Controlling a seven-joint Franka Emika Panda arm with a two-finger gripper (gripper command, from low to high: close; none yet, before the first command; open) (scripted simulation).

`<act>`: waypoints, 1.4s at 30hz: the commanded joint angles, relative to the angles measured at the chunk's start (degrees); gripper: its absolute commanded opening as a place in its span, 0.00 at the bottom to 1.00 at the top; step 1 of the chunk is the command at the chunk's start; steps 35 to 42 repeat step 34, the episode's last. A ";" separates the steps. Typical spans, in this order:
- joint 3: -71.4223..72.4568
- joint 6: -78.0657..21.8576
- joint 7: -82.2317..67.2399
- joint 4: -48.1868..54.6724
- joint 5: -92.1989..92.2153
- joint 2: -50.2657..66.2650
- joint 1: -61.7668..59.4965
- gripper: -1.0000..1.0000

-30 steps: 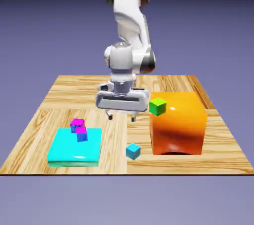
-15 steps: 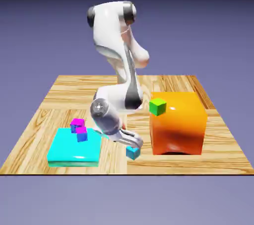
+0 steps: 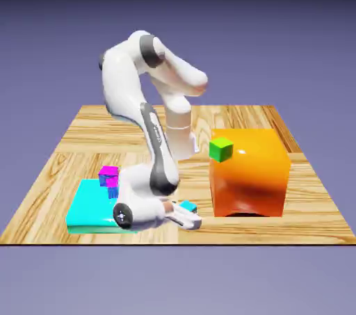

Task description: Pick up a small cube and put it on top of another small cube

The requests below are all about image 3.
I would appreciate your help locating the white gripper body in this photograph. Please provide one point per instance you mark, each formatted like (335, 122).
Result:
(185, 219)

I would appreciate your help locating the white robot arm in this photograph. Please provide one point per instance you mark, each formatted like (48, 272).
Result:
(121, 89)

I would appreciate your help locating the small green cube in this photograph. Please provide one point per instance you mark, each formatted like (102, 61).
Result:
(221, 148)

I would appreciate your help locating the small magenta cube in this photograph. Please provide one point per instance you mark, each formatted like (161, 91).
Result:
(109, 173)

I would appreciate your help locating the small cyan cube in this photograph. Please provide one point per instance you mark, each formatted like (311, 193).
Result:
(188, 205)

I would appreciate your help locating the large orange box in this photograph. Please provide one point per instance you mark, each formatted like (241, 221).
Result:
(250, 178)

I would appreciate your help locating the large cyan box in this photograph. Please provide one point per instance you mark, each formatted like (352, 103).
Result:
(89, 206)

